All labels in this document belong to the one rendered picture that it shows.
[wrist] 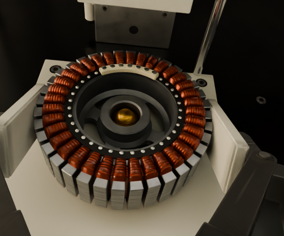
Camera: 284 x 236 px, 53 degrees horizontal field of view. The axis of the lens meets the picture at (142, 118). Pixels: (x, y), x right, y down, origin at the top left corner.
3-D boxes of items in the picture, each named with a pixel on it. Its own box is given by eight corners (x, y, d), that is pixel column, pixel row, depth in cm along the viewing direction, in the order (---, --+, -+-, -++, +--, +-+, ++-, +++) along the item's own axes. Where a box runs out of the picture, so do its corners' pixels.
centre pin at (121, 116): (136, 149, 20) (139, 126, 18) (108, 146, 20) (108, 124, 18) (138, 127, 21) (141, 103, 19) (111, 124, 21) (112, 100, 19)
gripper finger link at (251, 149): (259, 178, 13) (325, 184, 13) (227, 129, 17) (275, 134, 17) (250, 205, 13) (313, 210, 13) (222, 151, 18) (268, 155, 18)
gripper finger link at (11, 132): (10, 179, 14) (-5, 178, 14) (48, 122, 21) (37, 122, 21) (4, 125, 13) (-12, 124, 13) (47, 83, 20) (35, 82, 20)
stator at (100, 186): (207, 218, 17) (227, 194, 14) (22, 206, 17) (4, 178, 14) (193, 87, 24) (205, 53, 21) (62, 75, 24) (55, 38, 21)
